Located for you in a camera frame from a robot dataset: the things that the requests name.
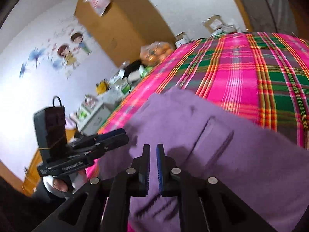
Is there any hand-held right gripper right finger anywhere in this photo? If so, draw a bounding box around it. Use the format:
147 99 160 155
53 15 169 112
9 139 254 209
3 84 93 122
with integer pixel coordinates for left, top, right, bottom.
156 144 278 232

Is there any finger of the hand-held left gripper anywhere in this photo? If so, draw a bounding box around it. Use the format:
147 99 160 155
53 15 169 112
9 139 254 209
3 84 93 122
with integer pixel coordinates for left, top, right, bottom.
80 134 130 159
72 128 127 148

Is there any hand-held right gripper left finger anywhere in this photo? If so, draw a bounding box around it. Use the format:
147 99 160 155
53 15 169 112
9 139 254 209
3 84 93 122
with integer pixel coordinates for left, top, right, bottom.
31 144 151 232

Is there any purple fleece sweater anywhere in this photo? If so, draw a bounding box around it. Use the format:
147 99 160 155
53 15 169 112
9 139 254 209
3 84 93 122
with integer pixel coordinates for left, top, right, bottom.
98 87 309 232

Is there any person's left forearm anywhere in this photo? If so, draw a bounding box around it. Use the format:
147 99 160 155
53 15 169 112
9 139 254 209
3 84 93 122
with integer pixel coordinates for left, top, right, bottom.
0 174 73 232

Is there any person's left hand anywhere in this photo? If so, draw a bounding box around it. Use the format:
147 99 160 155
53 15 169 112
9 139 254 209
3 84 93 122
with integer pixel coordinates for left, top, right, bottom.
52 174 73 194

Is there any white storage box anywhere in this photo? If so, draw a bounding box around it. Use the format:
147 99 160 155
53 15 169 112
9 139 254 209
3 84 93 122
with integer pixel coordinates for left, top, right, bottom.
77 101 112 136

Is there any wooden headboard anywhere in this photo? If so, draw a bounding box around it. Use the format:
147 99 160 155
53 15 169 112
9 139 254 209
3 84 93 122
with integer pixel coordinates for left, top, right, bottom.
0 147 44 197

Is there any yellow bag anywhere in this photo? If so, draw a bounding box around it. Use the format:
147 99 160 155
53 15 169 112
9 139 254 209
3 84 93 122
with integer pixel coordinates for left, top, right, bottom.
96 80 110 95

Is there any black cloth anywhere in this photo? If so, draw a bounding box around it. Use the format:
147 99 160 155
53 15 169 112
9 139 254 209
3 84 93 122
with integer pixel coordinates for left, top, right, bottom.
124 60 143 78

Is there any green tissue pack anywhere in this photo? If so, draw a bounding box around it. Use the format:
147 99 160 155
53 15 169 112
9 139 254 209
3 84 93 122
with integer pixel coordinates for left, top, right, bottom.
139 66 151 78

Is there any bag of oranges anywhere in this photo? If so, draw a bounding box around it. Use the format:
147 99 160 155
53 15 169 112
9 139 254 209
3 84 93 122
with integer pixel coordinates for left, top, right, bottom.
140 42 174 66

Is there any wooden wardrobe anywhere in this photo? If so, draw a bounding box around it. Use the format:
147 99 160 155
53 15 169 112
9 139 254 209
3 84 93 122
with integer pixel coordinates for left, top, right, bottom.
74 0 177 68

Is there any small white box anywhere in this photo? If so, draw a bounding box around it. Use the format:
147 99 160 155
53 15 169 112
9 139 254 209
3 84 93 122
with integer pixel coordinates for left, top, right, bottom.
175 32 190 48

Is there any pink green plaid bed sheet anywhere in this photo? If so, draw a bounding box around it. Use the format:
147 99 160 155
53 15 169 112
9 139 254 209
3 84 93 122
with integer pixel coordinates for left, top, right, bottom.
86 32 309 232

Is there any white pink plastic bag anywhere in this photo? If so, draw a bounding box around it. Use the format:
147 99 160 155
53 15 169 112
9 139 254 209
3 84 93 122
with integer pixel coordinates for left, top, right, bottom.
83 0 111 17

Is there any brown cardboard box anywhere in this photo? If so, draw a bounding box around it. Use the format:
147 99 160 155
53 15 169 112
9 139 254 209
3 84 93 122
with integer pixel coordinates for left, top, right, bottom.
202 15 224 32

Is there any grey plastic curtain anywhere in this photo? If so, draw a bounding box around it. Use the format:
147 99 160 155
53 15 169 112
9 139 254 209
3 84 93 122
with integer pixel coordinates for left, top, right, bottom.
229 0 298 33

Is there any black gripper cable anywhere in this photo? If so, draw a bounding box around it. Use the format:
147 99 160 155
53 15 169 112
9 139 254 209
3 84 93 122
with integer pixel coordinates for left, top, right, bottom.
53 96 65 108

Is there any cartoon wall sticker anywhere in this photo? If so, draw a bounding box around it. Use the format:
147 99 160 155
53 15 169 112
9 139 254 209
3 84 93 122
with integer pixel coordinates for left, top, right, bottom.
19 17 93 78

